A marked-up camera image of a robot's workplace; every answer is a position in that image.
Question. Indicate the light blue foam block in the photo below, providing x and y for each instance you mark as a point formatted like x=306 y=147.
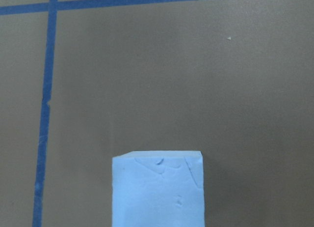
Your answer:
x=158 y=189

